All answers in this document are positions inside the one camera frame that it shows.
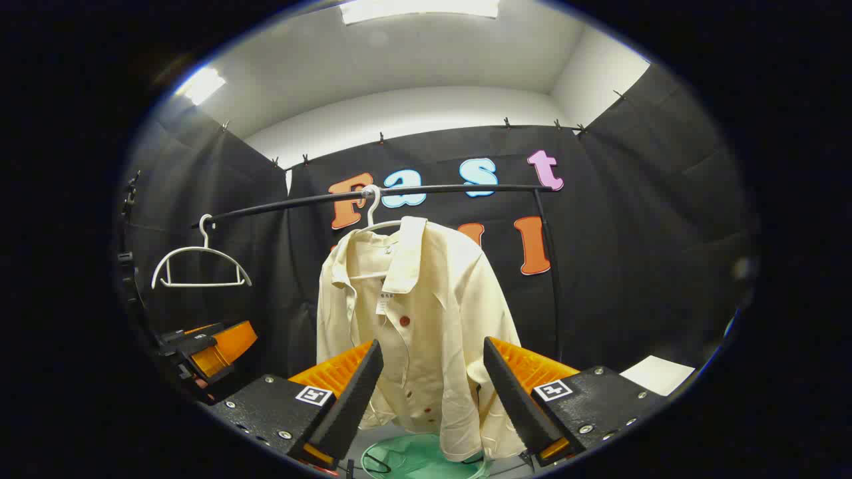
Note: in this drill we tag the black clothes rack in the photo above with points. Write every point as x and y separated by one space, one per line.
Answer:
466 189

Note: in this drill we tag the large ceiling light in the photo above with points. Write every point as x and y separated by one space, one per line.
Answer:
419 10

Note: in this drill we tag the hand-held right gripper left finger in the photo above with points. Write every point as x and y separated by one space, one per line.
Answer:
353 406

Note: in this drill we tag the white hanger with shirt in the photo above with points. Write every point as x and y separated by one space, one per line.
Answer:
370 219

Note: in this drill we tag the green laundry hamper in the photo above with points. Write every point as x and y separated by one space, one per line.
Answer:
413 462

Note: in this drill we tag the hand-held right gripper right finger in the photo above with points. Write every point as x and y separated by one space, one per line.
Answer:
516 399

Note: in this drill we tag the empty white hanger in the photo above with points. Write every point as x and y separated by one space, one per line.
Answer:
200 249

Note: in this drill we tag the black stand with clamps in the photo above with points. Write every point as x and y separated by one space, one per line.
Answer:
131 266

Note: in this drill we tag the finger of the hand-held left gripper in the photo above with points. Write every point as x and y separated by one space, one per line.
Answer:
183 336
229 346

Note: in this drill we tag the small ceiling light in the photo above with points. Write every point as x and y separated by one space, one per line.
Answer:
202 85

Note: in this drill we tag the row of black backdrop clips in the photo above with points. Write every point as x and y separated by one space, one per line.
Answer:
507 123

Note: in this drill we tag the black backdrop cloth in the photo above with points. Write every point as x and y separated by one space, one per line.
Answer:
632 233

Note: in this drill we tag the cream button shirt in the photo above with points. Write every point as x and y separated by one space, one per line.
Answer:
432 313

